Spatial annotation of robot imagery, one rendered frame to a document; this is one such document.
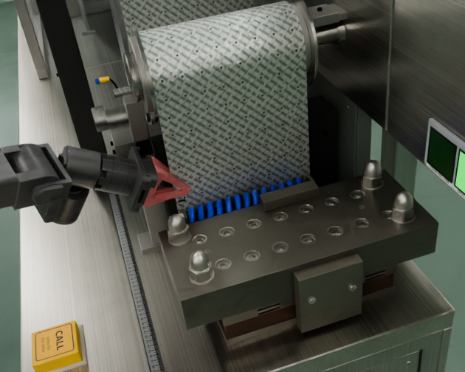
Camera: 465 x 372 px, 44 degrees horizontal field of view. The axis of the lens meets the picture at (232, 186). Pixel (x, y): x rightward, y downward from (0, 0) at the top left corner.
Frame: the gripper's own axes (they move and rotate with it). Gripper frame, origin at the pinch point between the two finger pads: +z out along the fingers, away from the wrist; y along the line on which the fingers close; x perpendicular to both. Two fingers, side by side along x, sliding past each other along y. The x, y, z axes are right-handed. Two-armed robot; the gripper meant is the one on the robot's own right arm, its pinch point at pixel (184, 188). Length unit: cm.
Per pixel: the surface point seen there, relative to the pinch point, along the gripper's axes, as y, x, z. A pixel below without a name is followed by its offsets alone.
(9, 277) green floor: -124, -124, -1
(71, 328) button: 8.4, -24.0, -12.3
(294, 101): 0.3, 19.3, 11.5
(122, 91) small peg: -5.8, 11.3, -13.1
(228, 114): 0.3, 14.2, 1.8
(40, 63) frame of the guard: -102, -22, -14
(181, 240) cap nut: 8.5, -4.4, -0.9
